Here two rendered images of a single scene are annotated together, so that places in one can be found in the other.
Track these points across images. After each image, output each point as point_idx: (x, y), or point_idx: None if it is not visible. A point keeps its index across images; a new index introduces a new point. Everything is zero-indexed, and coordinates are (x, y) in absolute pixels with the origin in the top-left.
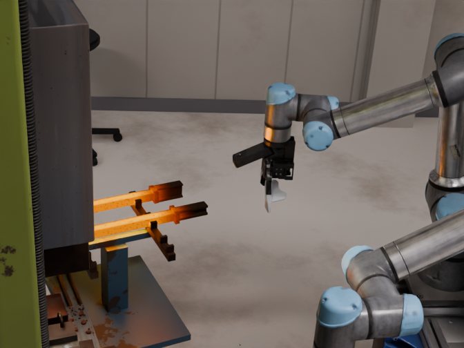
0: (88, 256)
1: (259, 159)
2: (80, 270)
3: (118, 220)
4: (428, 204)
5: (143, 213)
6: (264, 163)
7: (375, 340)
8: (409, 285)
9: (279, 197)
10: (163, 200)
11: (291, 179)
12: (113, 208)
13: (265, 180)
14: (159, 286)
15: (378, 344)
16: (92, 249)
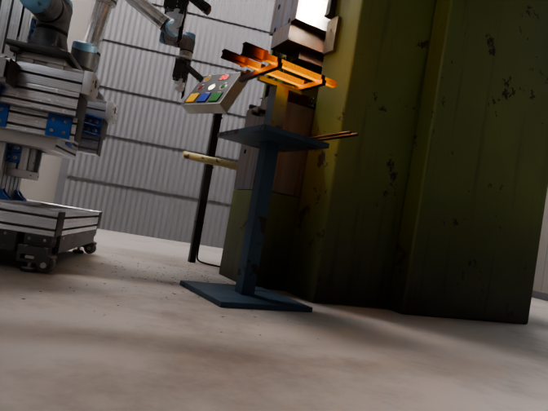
0: (271, 44)
1: (192, 3)
2: (272, 50)
3: (280, 71)
4: (57, 5)
5: (265, 65)
6: (187, 6)
7: (79, 121)
8: (79, 65)
9: (172, 29)
10: (254, 59)
11: (165, 13)
12: (288, 70)
13: (184, 19)
14: (242, 128)
15: (81, 121)
16: (290, 92)
